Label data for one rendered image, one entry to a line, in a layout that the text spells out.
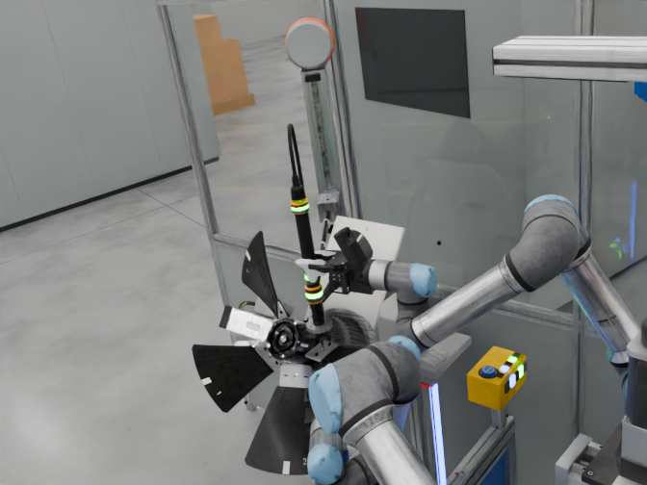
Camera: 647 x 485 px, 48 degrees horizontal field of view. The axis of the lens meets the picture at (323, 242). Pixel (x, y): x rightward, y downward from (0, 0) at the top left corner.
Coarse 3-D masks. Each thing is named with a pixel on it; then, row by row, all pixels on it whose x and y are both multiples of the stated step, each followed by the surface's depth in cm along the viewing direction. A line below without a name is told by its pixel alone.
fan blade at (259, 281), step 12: (252, 240) 218; (252, 252) 219; (264, 252) 212; (252, 264) 219; (264, 264) 212; (252, 276) 221; (264, 276) 212; (252, 288) 224; (264, 288) 214; (264, 300) 219; (276, 300) 207; (276, 312) 211
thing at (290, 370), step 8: (280, 368) 200; (288, 368) 201; (296, 368) 201; (304, 368) 202; (280, 376) 199; (288, 376) 200; (280, 384) 199; (288, 384) 199; (296, 384) 200; (304, 384) 201
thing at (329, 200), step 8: (328, 192) 249; (336, 192) 248; (320, 200) 244; (328, 200) 243; (336, 200) 242; (320, 208) 242; (328, 208) 242; (336, 208) 242; (320, 216) 244; (336, 216) 243
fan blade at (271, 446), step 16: (272, 400) 197; (288, 400) 198; (272, 416) 196; (288, 416) 196; (304, 416) 197; (256, 432) 196; (272, 432) 195; (288, 432) 195; (304, 432) 196; (256, 448) 195; (272, 448) 194; (288, 448) 194; (304, 448) 194; (256, 464) 194; (272, 464) 193
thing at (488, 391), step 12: (492, 348) 207; (504, 348) 206; (480, 360) 202; (492, 360) 202; (504, 360) 201; (516, 360) 200; (468, 372) 198; (480, 372) 197; (504, 372) 196; (468, 384) 198; (480, 384) 196; (492, 384) 193; (504, 384) 194; (516, 384) 200; (468, 396) 201; (480, 396) 197; (492, 396) 195; (504, 396) 195; (492, 408) 197
